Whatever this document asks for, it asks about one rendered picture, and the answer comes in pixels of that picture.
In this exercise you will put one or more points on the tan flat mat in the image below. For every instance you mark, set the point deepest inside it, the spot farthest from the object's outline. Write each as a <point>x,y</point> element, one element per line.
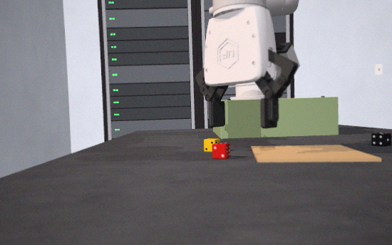
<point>311,153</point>

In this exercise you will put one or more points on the red die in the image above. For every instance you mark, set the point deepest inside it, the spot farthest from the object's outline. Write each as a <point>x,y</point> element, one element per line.
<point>220,151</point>

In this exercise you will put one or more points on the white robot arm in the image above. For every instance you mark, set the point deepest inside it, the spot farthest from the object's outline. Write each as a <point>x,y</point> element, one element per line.
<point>276,8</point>

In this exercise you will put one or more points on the yellow die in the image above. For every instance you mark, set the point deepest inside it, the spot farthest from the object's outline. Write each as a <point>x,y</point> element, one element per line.
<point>208,144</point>

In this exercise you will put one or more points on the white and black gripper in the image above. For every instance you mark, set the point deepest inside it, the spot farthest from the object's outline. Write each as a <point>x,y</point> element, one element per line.
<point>232,46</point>

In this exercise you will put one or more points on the black die with white pips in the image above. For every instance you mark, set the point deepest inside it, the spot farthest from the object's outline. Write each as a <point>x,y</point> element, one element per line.
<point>381,139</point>

